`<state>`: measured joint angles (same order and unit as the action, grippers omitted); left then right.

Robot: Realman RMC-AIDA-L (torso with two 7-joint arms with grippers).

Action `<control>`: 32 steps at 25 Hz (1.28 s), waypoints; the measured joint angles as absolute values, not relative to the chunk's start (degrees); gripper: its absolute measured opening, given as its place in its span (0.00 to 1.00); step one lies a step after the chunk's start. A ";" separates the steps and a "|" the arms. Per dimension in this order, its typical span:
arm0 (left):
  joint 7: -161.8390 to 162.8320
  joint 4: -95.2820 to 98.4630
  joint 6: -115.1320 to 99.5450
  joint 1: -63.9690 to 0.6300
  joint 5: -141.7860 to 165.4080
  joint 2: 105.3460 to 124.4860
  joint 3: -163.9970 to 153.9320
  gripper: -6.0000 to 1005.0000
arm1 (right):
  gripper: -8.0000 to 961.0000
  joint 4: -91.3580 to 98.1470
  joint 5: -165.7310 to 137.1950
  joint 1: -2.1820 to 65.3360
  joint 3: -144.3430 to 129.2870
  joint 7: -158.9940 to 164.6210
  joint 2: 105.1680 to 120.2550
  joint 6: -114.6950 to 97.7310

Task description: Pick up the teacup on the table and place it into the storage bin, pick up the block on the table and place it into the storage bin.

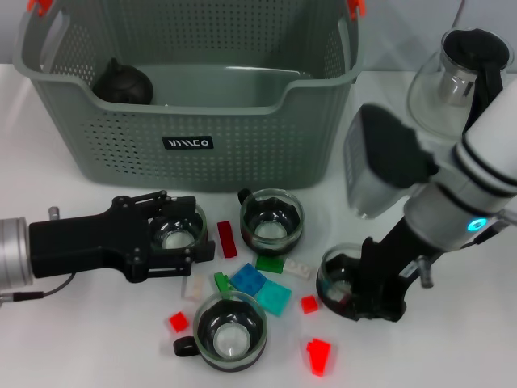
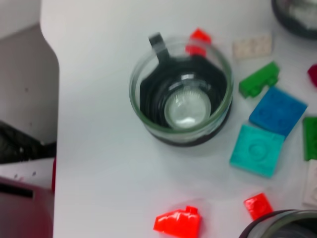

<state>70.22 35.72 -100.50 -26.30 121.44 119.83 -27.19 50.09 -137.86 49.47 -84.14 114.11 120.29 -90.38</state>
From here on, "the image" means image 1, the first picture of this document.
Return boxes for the small red toy brick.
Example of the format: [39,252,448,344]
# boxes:
[299,294,319,315]
[168,310,190,334]

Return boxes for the grey-green perforated storage basket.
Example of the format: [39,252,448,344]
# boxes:
[11,0,367,191]

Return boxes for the glass teapot black handle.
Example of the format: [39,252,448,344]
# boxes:
[406,27,515,141]

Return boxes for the glass jar dark lid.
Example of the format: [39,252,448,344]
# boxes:
[172,291,268,372]

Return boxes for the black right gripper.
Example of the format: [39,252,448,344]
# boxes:
[350,219,442,324]

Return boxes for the teal square toy brick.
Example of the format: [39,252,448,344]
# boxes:
[255,279,292,318]

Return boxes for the translucent white toy brick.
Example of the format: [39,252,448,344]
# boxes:
[180,273,207,301]

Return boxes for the blue square toy brick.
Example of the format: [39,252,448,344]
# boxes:
[229,262,268,295]

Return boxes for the long dark red brick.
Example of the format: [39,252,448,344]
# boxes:
[216,220,238,259]

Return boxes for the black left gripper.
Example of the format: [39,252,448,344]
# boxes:
[27,189,216,283]

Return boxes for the small black clay teapot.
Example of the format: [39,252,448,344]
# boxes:
[91,57,155,105]

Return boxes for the left wrist connector cable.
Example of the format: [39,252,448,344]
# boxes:
[0,271,78,308]

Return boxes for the red sloped toy brick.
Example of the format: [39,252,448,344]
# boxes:
[305,337,332,377]

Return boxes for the small green toy brick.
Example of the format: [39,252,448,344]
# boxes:
[212,272,235,300]

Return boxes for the glass teacup black sleeve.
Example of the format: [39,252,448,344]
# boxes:
[237,188,305,256]
[147,204,210,258]
[316,242,364,320]

